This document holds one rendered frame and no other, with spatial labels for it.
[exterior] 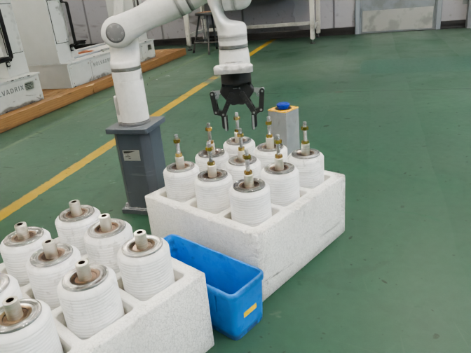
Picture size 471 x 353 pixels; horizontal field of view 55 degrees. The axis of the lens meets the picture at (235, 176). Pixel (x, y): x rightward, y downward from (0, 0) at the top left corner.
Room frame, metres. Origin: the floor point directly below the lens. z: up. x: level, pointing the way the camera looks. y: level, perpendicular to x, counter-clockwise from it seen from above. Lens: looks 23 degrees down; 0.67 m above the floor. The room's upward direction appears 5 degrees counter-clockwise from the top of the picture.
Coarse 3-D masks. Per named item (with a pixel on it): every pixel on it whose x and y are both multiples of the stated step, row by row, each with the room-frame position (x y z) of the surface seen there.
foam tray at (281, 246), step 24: (312, 192) 1.03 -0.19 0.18; (336, 192) 1.09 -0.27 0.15; (168, 216) 1.05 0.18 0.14; (192, 216) 0.98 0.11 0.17; (216, 216) 0.95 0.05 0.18; (288, 216) 0.93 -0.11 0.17; (312, 216) 1.00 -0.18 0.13; (336, 216) 1.09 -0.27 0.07; (192, 240) 0.99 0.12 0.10; (216, 240) 0.93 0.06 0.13; (240, 240) 0.87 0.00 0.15; (264, 240) 0.86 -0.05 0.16; (288, 240) 0.92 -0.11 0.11; (312, 240) 1.00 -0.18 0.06; (264, 264) 0.86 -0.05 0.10; (288, 264) 0.92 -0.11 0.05; (264, 288) 0.85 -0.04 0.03
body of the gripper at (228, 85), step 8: (224, 80) 1.09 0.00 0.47; (232, 80) 1.08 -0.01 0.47; (240, 80) 1.08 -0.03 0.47; (248, 80) 1.09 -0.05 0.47; (224, 88) 1.11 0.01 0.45; (232, 88) 1.11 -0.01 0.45; (240, 88) 1.10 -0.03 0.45; (248, 88) 1.10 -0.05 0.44; (224, 96) 1.11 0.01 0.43; (248, 96) 1.10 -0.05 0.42; (232, 104) 1.11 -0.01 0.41
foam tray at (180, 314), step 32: (192, 288) 0.70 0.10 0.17; (64, 320) 0.65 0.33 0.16; (128, 320) 0.61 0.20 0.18; (160, 320) 0.64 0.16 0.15; (192, 320) 0.69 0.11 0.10; (64, 352) 0.58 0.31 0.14; (96, 352) 0.55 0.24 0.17; (128, 352) 0.59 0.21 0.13; (160, 352) 0.63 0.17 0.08; (192, 352) 0.68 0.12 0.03
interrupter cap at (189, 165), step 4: (172, 164) 1.13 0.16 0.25; (184, 164) 1.13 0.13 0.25; (188, 164) 1.12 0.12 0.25; (192, 164) 1.12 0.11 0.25; (168, 168) 1.11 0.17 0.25; (172, 168) 1.10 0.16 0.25; (176, 168) 1.11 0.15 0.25; (184, 168) 1.10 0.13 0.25; (188, 168) 1.09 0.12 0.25; (192, 168) 1.09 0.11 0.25; (172, 172) 1.08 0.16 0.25; (176, 172) 1.08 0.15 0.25
